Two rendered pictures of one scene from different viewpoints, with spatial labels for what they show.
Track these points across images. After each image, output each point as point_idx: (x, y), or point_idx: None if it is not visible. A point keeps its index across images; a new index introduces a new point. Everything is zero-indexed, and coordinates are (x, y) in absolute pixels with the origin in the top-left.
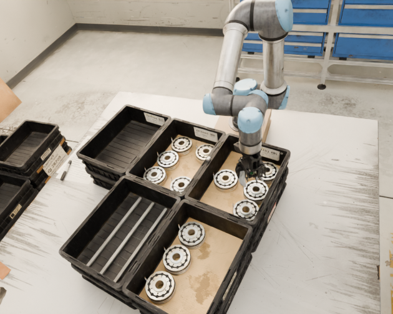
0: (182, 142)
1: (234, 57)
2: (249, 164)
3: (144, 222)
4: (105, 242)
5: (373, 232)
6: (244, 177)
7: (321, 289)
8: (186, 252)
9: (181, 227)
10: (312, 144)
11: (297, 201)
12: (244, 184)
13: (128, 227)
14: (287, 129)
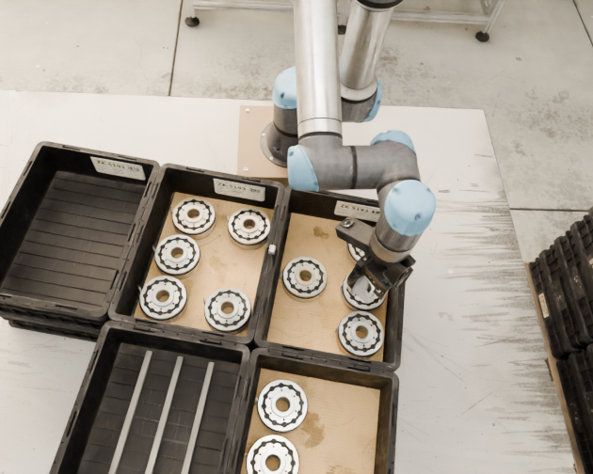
0: (193, 211)
1: (334, 57)
2: (387, 273)
3: (176, 402)
4: (112, 472)
5: (526, 306)
6: (367, 287)
7: (486, 421)
8: (288, 446)
9: (259, 399)
10: None
11: (411, 278)
12: (367, 298)
13: (148, 421)
14: (356, 143)
